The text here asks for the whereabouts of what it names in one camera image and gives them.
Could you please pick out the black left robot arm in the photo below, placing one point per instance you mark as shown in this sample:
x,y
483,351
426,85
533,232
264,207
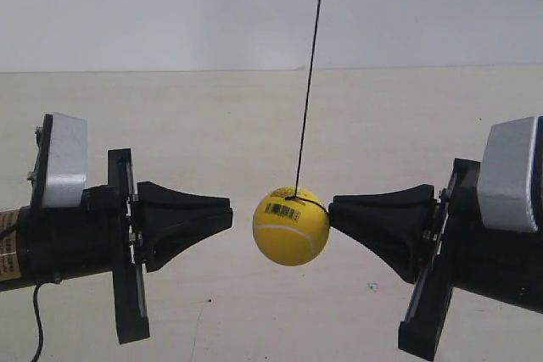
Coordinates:
x,y
10,222

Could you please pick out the yellow tennis ball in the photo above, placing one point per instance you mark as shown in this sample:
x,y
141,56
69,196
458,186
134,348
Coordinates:
x,y
290,226

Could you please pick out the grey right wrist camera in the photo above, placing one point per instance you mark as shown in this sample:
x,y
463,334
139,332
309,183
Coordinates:
x,y
509,187

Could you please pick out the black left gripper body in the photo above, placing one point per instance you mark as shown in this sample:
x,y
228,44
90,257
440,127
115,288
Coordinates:
x,y
58,244

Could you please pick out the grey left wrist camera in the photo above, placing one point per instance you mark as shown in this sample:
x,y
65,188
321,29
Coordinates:
x,y
60,171

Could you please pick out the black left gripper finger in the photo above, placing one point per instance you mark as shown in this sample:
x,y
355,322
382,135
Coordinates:
x,y
169,232
154,196

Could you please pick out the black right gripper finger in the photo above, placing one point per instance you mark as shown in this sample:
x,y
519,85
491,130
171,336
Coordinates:
x,y
394,234
411,200

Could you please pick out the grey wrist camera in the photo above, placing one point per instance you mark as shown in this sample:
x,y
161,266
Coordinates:
x,y
60,171
509,187

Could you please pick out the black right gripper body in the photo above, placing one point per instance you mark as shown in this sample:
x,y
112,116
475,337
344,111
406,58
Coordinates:
x,y
505,266

